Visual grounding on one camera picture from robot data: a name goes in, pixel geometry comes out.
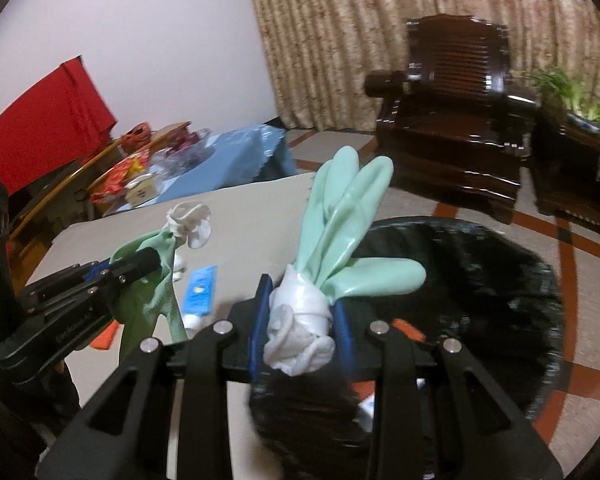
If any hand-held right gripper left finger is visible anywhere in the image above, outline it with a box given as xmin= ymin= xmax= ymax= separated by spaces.
xmin=42 ymin=274 xmax=276 ymax=480

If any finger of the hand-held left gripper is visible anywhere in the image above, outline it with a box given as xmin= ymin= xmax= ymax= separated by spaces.
xmin=20 ymin=260 xmax=112 ymax=311
xmin=75 ymin=249 xmax=162 ymax=311

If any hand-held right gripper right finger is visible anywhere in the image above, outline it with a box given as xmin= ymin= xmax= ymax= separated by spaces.
xmin=331 ymin=302 xmax=564 ymax=480

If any green rubber glove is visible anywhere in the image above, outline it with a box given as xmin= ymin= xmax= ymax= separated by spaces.
xmin=262 ymin=146 xmax=427 ymax=377
xmin=111 ymin=201 xmax=213 ymax=361

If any orange plastic piece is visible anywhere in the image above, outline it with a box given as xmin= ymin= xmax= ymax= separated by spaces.
xmin=89 ymin=324 xmax=121 ymax=352
xmin=352 ymin=320 xmax=425 ymax=402

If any blue squeeze tube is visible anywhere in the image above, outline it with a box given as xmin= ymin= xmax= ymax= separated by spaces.
xmin=180 ymin=265 xmax=218 ymax=333

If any black bag-lined bin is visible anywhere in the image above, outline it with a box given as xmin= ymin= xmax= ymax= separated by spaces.
xmin=247 ymin=216 xmax=566 ymax=480

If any beige tissue box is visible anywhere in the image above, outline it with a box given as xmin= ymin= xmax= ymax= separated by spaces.
xmin=125 ymin=174 xmax=160 ymax=209

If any white blue packet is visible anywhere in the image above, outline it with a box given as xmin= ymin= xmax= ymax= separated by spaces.
xmin=357 ymin=392 xmax=379 ymax=426

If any red yellow snack bag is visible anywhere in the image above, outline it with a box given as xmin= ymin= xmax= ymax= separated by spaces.
xmin=89 ymin=155 xmax=148 ymax=205

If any glass fruit bowl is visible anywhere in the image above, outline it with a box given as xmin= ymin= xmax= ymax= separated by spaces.
xmin=150 ymin=130 xmax=216 ymax=182

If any dark red plastic bag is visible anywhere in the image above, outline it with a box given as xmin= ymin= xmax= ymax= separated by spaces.
xmin=120 ymin=122 xmax=154 ymax=151

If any blue tablecloth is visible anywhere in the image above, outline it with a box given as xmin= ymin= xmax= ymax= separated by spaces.
xmin=105 ymin=124 xmax=297 ymax=217

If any red cloth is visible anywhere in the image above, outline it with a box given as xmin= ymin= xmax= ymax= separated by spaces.
xmin=0 ymin=57 xmax=119 ymax=196

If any dark wooden armchair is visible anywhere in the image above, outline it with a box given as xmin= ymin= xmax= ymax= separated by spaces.
xmin=364 ymin=14 xmax=541 ymax=225

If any dark wooden side table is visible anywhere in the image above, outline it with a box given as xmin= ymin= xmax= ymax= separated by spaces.
xmin=530 ymin=105 xmax=600 ymax=261

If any beige patterned curtain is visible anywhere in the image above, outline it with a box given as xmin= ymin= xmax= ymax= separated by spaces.
xmin=237 ymin=0 xmax=600 ymax=133

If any potted green plant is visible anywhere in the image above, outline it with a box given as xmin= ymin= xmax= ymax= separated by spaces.
xmin=525 ymin=64 xmax=600 ymax=181

